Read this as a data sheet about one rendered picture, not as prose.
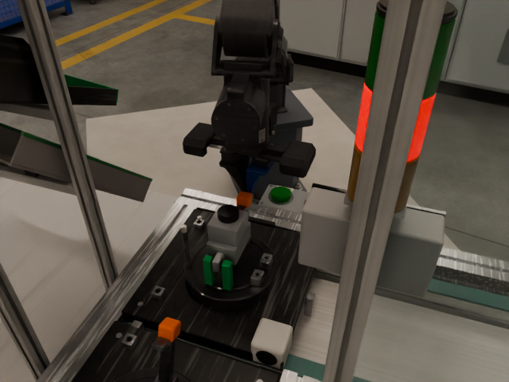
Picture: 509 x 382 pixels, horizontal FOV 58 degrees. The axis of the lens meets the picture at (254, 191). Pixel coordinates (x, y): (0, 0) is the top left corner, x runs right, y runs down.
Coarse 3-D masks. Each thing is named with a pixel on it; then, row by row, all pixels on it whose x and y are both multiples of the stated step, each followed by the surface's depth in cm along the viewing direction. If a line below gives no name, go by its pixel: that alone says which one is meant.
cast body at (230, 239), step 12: (216, 216) 63; (228, 216) 61; (240, 216) 63; (216, 228) 61; (228, 228) 61; (240, 228) 62; (216, 240) 63; (228, 240) 62; (240, 240) 64; (216, 252) 63; (228, 252) 63; (240, 252) 64; (216, 264) 62
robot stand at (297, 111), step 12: (288, 96) 97; (288, 108) 93; (300, 108) 93; (288, 120) 89; (300, 120) 89; (312, 120) 90; (276, 132) 90; (288, 132) 91; (300, 132) 94; (276, 144) 92; (276, 168) 96; (264, 180) 97; (276, 180) 98; (288, 180) 99; (300, 180) 104
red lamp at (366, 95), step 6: (366, 90) 32; (366, 96) 32; (366, 102) 32; (360, 108) 34; (366, 108) 33; (360, 114) 34; (366, 114) 33; (360, 120) 34; (366, 120) 33; (360, 126) 34; (366, 126) 33; (360, 132) 34; (360, 138) 34; (360, 144) 34
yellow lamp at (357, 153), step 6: (354, 144) 36; (354, 150) 36; (360, 150) 35; (354, 156) 36; (360, 156) 35; (354, 162) 36; (360, 162) 35; (354, 168) 36; (354, 174) 36; (348, 180) 38; (354, 180) 36; (348, 186) 38; (354, 186) 37; (348, 192) 38; (354, 192) 37
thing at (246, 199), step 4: (240, 192) 69; (244, 192) 69; (240, 196) 68; (244, 196) 68; (248, 196) 68; (236, 200) 68; (240, 200) 68; (244, 200) 68; (248, 200) 68; (236, 204) 69; (240, 204) 68; (244, 204) 68; (248, 204) 68; (240, 208) 67; (244, 208) 68; (248, 208) 70; (248, 212) 70; (248, 216) 71
